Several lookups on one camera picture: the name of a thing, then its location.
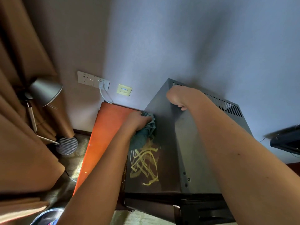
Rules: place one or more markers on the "person's left forearm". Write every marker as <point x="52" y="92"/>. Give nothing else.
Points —
<point x="98" y="185"/>

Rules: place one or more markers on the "white wall socket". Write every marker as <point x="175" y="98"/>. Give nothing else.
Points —
<point x="85" y="78"/>

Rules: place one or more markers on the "grey metal lamp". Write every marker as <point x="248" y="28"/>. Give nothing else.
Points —
<point x="45" y="90"/>

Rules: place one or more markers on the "round metal trash bin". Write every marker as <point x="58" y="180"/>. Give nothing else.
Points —
<point x="46" y="217"/>

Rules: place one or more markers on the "person's right hand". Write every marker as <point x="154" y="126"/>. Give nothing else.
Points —
<point x="182" y="96"/>

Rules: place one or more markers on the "black television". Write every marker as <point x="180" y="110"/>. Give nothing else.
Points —
<point x="286" y="140"/>

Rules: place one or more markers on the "person's right forearm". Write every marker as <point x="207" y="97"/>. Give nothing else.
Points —
<point x="246" y="173"/>

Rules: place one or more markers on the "green blue cleaning cloth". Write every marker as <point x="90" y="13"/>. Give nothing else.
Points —
<point x="143" y="138"/>

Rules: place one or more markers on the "person's left hand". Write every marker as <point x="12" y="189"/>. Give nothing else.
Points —
<point x="139" y="121"/>

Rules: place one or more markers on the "grey mini fridge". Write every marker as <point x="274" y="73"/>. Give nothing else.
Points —
<point x="187" y="142"/>

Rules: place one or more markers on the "yellowish wall plate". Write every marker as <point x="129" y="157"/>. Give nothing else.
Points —
<point x="124" y="90"/>

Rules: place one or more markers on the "brown curtain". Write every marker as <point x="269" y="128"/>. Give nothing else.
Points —
<point x="23" y="149"/>

